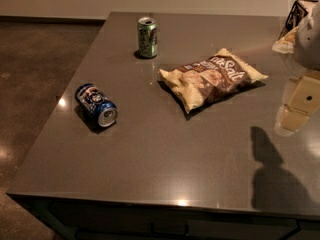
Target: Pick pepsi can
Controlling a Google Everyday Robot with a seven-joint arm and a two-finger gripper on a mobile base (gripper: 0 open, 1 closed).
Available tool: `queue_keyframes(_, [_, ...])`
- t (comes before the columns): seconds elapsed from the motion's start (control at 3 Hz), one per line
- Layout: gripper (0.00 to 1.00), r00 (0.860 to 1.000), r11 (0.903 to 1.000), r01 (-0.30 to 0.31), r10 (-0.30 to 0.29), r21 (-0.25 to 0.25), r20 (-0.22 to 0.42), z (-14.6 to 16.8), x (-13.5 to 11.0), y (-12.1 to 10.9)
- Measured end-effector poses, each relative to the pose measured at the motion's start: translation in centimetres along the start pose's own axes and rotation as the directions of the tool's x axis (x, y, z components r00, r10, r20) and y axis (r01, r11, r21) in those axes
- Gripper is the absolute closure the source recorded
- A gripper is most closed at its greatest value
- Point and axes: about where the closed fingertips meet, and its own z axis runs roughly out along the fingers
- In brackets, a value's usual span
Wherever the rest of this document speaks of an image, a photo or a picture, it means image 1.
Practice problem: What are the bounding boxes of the blue pepsi can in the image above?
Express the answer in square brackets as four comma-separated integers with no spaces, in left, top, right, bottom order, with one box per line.
[74,83,118,128]

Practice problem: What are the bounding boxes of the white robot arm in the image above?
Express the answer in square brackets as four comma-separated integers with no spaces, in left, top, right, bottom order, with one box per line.
[272,0,320,136]

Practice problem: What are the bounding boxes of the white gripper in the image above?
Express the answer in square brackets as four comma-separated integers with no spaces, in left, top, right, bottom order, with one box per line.
[274,71,320,137]

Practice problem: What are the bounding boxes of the white snack bag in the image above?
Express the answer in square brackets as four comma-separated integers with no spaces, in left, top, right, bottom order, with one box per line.
[272,27,297,54]

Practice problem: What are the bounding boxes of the black wire basket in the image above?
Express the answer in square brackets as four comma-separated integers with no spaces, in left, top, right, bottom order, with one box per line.
[285,0,318,31]

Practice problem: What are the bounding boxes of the green soda can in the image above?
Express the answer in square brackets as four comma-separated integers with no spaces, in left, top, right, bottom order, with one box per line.
[137,17,157,58]

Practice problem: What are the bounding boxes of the brown chips bag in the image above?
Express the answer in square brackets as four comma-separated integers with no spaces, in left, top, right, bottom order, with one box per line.
[159,48,268,114]

